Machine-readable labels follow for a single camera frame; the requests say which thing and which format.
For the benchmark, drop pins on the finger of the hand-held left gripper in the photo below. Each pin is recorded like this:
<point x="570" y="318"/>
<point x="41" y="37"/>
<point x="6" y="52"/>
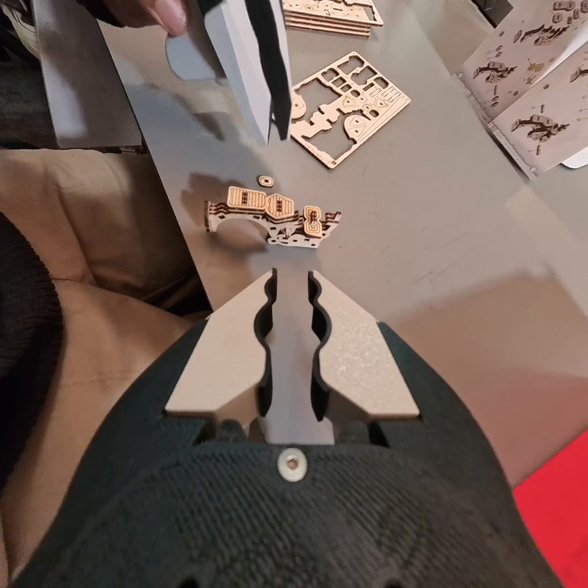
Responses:
<point x="239" y="55"/>
<point x="282" y="69"/>

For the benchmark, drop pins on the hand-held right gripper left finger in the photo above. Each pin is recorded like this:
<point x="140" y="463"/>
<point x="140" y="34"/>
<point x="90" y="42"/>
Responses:
<point x="216" y="367"/>

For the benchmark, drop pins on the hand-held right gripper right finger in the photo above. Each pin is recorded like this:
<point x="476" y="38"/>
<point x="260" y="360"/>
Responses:
<point x="363" y="367"/>

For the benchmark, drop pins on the wooden model assembly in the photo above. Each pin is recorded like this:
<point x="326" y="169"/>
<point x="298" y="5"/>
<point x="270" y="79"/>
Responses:
<point x="275" y="218"/>

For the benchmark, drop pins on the person's left forearm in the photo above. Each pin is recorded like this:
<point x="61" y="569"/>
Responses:
<point x="105" y="9"/>

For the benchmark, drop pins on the grey desk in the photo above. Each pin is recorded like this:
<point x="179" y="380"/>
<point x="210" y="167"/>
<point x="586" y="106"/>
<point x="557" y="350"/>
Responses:
<point x="413" y="239"/>

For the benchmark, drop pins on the person's left hand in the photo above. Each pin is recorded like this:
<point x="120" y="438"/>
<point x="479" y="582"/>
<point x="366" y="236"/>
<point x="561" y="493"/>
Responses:
<point x="165" y="13"/>

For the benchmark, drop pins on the stack of wooden puzzle sheets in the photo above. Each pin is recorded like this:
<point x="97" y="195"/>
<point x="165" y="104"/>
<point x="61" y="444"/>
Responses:
<point x="335" y="18"/>

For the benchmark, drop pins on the punched wooden puzzle sheet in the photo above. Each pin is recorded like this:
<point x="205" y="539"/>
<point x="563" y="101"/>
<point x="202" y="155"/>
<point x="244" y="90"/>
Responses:
<point x="358" y="133"/>

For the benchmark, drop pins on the small wooden puzzle piece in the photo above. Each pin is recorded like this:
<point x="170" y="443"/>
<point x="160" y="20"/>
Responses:
<point x="266" y="181"/>

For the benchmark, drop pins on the grey metal panel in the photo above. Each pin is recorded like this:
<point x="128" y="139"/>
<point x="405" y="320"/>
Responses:
<point x="78" y="78"/>

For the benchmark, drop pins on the black knit sweater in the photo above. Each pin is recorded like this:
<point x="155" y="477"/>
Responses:
<point x="23" y="344"/>

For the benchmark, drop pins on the red plastic bin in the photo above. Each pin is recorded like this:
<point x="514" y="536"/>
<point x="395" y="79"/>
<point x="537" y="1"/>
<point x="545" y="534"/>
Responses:
<point x="556" y="514"/>

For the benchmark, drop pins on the white instruction booklet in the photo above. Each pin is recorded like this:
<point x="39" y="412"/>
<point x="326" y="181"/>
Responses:
<point x="533" y="92"/>

